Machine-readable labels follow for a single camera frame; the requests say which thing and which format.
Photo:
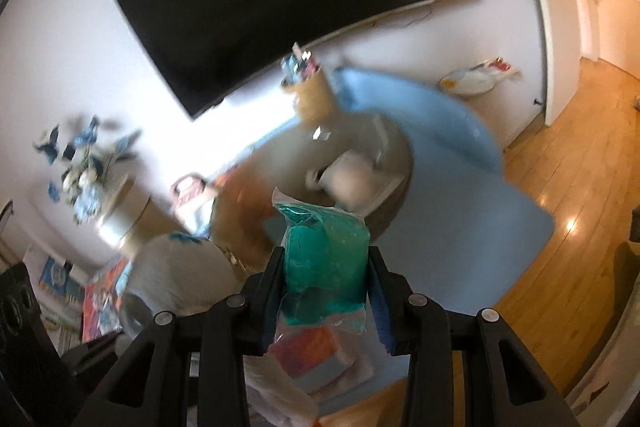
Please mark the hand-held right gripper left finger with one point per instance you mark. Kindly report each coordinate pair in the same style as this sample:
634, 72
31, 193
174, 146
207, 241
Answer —
272, 302

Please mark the grey blue plush toy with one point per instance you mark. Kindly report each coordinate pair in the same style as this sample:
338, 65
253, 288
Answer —
175, 277

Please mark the teal transparent packet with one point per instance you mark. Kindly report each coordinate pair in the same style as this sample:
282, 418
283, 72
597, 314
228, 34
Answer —
320, 257

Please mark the brown plush toy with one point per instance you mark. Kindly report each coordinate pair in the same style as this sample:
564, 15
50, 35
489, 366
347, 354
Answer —
245, 217

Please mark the beige woven basket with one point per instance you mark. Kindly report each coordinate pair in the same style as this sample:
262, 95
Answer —
312, 99

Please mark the purple pink packet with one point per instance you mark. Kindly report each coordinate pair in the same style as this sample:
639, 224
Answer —
187, 194

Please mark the white ribbed vase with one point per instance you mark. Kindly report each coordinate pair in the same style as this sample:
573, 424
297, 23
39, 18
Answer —
120, 212

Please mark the light blue table cover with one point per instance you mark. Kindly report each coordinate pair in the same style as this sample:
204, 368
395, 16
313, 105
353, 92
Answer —
450, 142

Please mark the white door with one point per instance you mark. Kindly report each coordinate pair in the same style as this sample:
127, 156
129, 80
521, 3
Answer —
555, 32

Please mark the dark sofa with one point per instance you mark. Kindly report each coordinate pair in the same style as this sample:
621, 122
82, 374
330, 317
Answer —
625, 287

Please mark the orange white packet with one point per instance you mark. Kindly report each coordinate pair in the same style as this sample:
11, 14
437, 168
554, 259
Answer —
310, 357

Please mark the blue artificial flowers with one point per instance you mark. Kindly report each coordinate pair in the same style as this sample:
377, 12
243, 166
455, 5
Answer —
85, 167

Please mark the bundle of colourful packets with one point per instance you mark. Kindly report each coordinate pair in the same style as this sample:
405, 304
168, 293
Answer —
300, 62

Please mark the white plastic bag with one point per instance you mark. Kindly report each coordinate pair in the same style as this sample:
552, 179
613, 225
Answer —
475, 79

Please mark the floral orange blanket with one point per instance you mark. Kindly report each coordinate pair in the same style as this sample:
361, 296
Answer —
102, 307

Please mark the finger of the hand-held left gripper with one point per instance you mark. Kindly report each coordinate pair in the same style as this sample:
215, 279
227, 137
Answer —
92, 354

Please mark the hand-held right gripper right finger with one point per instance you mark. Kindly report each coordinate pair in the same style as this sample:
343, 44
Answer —
381, 307

